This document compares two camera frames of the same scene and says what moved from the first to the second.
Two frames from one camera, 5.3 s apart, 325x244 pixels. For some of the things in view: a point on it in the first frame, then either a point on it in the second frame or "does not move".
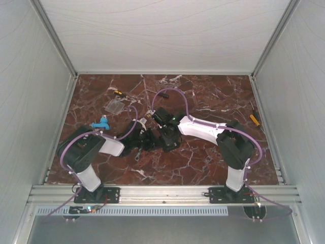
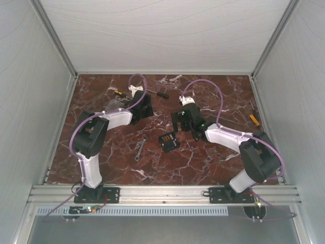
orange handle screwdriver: [256, 122] does not move
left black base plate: [102, 195] does not move
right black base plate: [224, 195] does not move
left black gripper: [153, 142] to [150, 112]
